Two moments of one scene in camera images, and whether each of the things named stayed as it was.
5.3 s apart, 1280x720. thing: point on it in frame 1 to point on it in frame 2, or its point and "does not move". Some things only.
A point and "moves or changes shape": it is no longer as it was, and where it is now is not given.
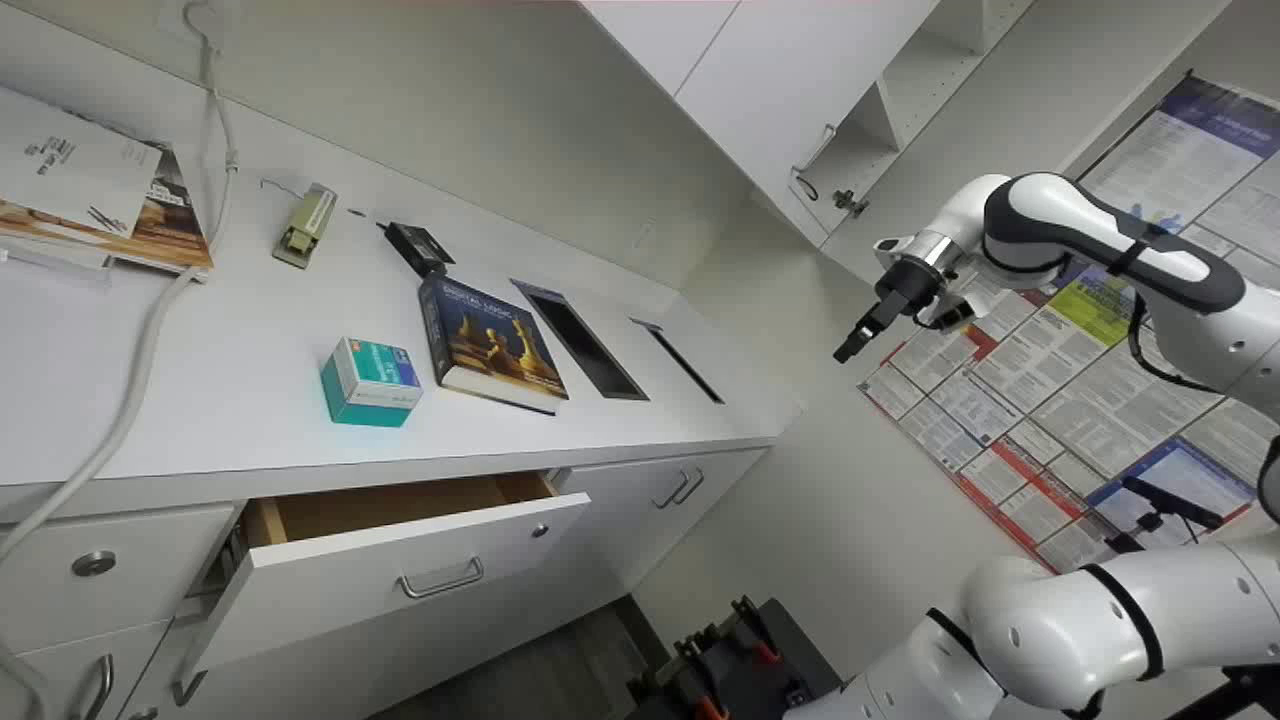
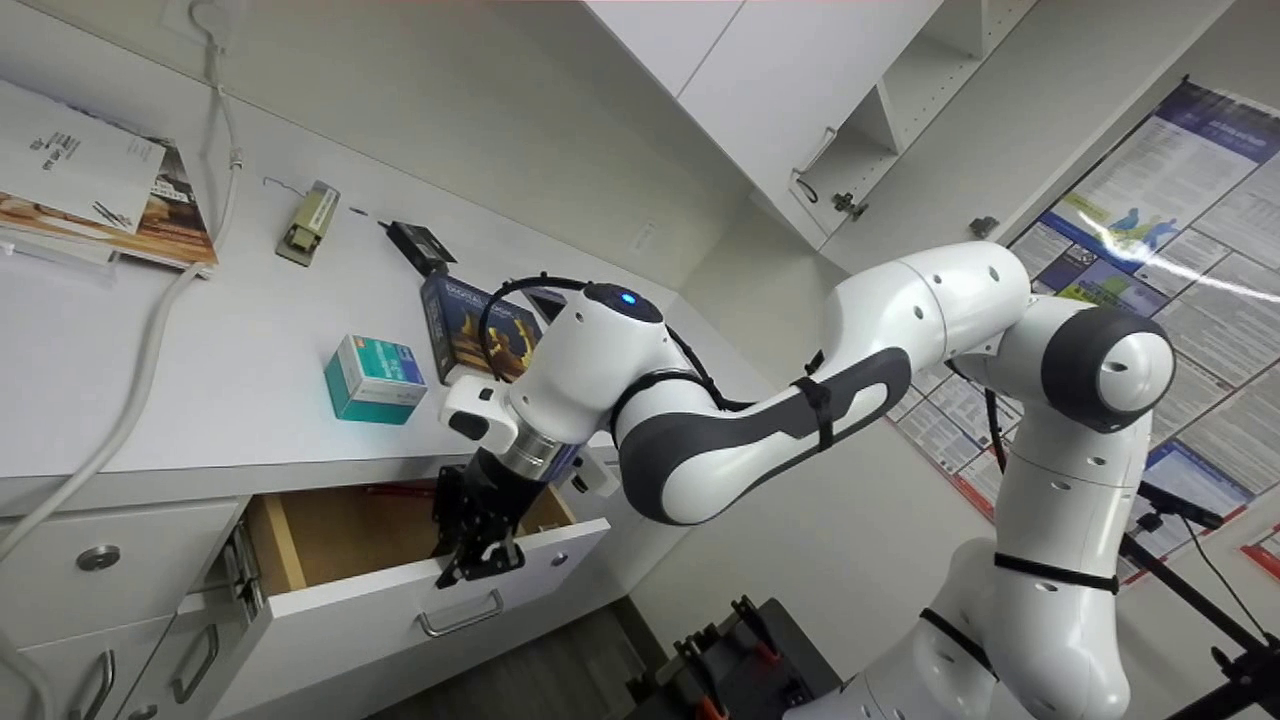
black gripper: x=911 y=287 to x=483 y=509
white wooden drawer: x=309 y=573 moves or changes shape
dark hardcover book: x=487 y=346 does not move
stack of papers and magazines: x=89 y=189 does not move
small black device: x=419 y=246 does not move
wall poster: x=1048 y=396 does not move
